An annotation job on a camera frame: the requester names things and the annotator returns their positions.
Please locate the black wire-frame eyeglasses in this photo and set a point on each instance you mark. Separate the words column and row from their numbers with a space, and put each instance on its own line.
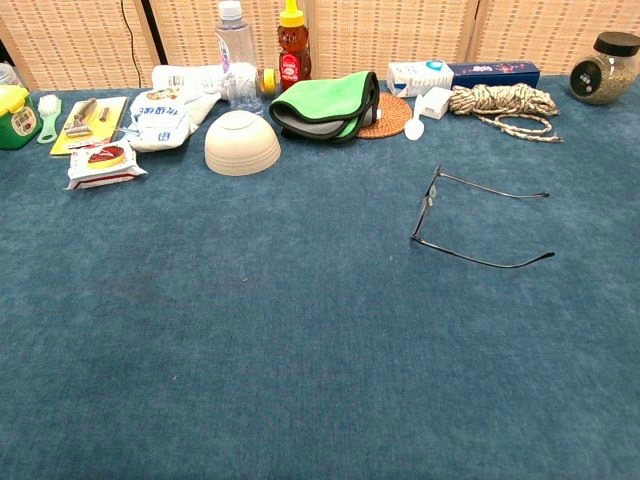
column 431, row 194

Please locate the blue table cloth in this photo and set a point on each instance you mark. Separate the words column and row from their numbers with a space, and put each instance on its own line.
column 300, row 325

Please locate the beige upturned bowl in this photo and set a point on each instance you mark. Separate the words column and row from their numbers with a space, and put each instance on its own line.
column 242, row 145

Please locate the round woven coaster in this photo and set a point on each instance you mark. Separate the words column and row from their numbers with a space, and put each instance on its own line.
column 392, row 117

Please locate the white plastic spoon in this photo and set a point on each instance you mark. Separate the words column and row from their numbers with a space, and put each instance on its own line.
column 414, row 130

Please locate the green and grey cloth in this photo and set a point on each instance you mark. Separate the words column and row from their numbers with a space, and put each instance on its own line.
column 325, row 95

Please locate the small clear glass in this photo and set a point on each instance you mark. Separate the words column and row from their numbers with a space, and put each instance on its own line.
column 246, row 102

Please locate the clear bottle yellow cap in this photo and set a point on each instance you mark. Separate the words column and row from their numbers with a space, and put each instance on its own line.
column 267, row 80

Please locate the honey bear bottle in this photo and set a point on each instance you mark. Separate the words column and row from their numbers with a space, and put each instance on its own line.
column 295, row 65

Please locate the small white box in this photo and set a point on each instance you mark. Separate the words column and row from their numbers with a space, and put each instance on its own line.
column 437, row 102

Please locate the white and blue carton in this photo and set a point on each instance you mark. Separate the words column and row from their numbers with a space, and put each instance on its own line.
column 415, row 77

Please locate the white bag blue print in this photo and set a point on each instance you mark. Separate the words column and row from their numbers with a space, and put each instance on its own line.
column 160, row 122

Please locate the white roll with barcode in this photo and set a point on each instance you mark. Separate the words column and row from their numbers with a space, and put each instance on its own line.
column 190, row 77

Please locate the tall clear water bottle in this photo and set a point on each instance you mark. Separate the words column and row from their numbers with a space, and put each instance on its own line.
column 235, row 45

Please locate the bamboo folding screen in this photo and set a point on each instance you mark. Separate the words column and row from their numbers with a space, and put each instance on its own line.
column 400, row 30

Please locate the red cake snack packet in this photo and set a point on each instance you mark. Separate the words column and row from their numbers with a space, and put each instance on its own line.
column 100, row 165

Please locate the long dark blue box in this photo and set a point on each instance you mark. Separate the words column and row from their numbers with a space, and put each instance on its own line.
column 500, row 75

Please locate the razor on yellow card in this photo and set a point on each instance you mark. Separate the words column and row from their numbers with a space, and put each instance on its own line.
column 112, row 107

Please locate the green container yellow lid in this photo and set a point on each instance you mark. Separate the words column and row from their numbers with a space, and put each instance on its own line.
column 17, row 125

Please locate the glass jar black lid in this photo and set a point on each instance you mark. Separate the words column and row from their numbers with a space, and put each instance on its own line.
column 600, row 75

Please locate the clear plastic container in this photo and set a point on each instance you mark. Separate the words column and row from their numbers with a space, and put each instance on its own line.
column 7, row 75

